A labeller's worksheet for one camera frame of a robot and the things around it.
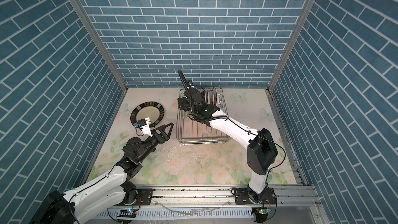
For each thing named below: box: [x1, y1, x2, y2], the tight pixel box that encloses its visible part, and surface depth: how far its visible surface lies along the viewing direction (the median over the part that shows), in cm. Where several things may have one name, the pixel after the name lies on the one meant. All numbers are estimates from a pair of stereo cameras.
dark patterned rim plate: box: [130, 101, 165, 126], surface depth 108 cm
